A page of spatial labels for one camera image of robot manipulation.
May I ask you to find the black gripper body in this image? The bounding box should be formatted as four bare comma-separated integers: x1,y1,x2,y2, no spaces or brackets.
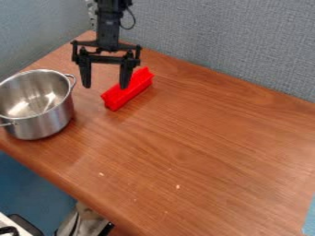
70,40,141,66

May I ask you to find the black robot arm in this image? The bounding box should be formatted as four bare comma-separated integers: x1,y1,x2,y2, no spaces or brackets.
70,0,141,89

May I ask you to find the red star-shaped block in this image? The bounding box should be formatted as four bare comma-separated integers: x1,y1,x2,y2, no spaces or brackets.
101,67,153,112

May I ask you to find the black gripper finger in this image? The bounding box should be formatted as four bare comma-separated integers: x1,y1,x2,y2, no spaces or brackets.
118,58,134,89
78,55,90,89

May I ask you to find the stainless steel pot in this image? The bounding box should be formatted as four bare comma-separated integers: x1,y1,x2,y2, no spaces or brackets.
0,69,75,140

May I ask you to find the metal table leg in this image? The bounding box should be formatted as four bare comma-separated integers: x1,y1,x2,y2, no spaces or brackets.
53,202,114,236

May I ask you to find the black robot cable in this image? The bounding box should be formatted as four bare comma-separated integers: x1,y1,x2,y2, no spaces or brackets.
118,6,137,31

